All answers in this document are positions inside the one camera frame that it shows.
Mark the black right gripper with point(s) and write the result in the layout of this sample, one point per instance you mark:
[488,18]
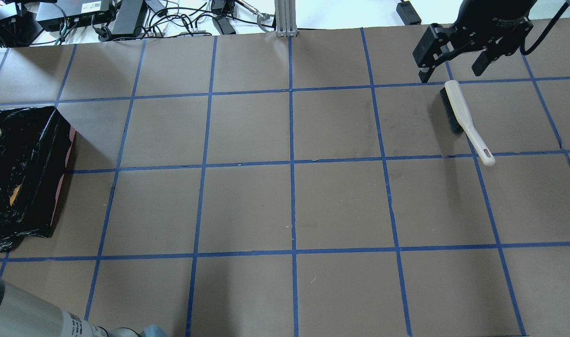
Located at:
[493,18]

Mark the white hand brush black bristles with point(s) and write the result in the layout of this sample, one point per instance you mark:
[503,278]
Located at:
[461,121]

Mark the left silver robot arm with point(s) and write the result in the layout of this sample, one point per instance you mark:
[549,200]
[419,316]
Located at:
[25,315]

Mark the black trash bag bin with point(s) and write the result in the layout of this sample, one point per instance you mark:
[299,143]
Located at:
[34,150]

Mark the black power adapter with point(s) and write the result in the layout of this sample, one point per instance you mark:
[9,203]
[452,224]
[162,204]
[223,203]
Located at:
[129,19]

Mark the aluminium frame post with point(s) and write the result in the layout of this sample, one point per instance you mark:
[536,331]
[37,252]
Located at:
[285,18]

